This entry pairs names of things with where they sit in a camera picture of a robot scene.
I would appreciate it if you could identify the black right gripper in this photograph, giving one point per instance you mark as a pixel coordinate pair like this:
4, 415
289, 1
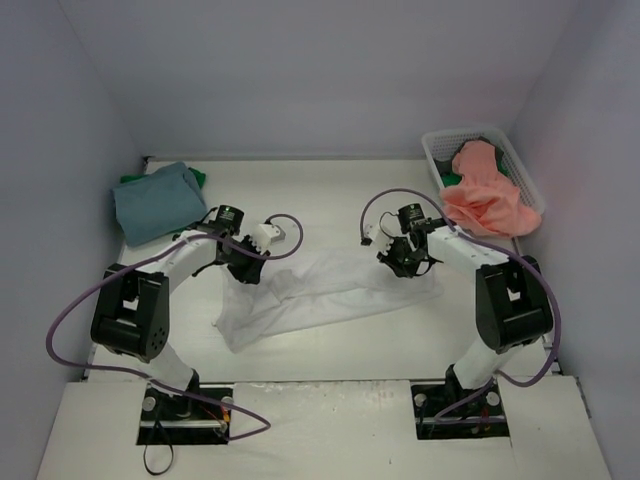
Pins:
401, 259

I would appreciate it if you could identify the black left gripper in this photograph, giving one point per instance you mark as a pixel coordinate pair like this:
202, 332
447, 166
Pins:
248, 263

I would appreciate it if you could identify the white t shirt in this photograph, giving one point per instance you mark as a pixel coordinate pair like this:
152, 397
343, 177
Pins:
313, 289

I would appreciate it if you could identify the grey-blue t shirt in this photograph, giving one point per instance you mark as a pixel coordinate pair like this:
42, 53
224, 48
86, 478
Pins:
163, 202

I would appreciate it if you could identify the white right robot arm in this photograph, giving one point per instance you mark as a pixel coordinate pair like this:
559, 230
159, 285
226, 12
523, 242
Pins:
512, 308

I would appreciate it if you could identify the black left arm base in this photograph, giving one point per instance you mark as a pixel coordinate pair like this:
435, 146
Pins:
169, 419

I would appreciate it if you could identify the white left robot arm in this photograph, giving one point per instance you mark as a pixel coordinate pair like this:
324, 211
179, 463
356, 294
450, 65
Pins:
132, 315

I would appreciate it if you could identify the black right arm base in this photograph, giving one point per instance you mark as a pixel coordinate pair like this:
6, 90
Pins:
441, 412

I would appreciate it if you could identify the pink t shirt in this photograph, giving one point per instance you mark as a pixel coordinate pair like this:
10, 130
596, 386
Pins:
485, 201

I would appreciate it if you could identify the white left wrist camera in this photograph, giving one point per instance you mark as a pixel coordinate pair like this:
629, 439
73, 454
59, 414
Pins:
266, 235

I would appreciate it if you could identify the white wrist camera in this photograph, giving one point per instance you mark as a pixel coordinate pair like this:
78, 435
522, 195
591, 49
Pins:
266, 235
375, 236

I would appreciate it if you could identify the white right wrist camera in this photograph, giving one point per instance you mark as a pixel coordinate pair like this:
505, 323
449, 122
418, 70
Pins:
375, 236

